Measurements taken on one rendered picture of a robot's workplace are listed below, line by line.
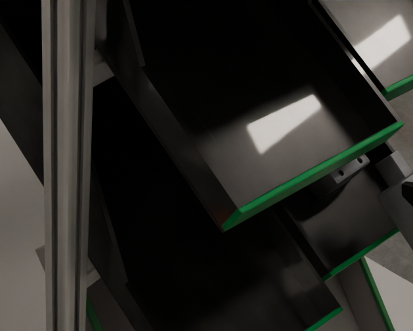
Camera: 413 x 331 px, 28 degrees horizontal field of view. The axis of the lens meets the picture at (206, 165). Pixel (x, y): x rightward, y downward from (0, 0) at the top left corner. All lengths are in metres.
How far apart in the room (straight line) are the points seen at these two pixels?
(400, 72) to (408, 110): 2.51
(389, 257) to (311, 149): 1.98
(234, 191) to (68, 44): 0.11
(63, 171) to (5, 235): 0.65
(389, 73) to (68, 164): 0.22
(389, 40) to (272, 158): 0.16
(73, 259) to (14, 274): 0.54
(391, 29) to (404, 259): 1.90
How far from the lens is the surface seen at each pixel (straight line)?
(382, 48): 0.56
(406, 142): 2.89
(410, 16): 0.60
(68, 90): 0.43
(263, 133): 0.45
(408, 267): 2.43
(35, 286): 1.04
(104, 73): 0.45
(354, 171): 0.65
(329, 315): 0.58
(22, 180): 1.18
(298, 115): 0.47
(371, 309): 0.80
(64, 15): 0.41
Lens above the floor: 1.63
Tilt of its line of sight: 39 degrees down
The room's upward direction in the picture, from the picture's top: 8 degrees clockwise
